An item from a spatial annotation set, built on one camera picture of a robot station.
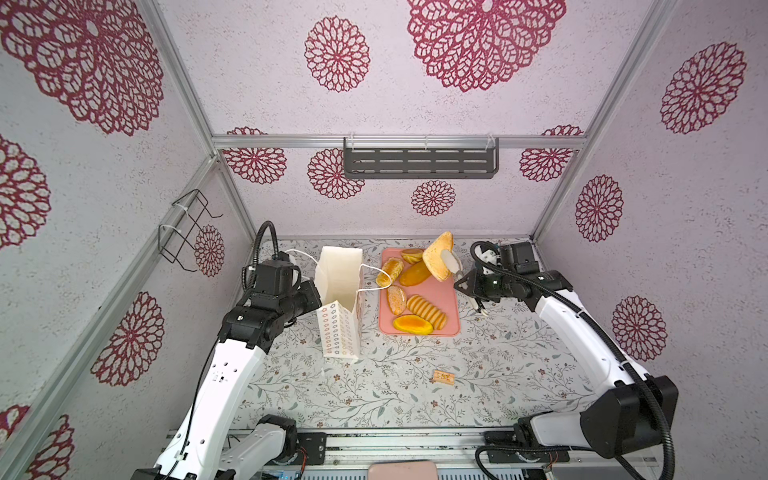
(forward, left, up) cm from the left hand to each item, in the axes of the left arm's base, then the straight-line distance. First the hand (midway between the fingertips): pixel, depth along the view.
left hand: (317, 296), depth 74 cm
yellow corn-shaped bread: (+25, -20, -21) cm, 38 cm away
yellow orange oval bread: (+3, -26, -21) cm, 33 cm away
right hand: (+5, -36, -1) cm, 37 cm away
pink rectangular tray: (+16, -36, -24) cm, 46 cm away
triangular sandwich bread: (+15, -31, -3) cm, 34 cm away
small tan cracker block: (-12, -34, -24) cm, 43 cm away
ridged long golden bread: (+10, -28, -21) cm, 37 cm away
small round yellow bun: (+30, -27, -19) cm, 45 cm away
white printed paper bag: (+1, -6, +3) cm, 7 cm away
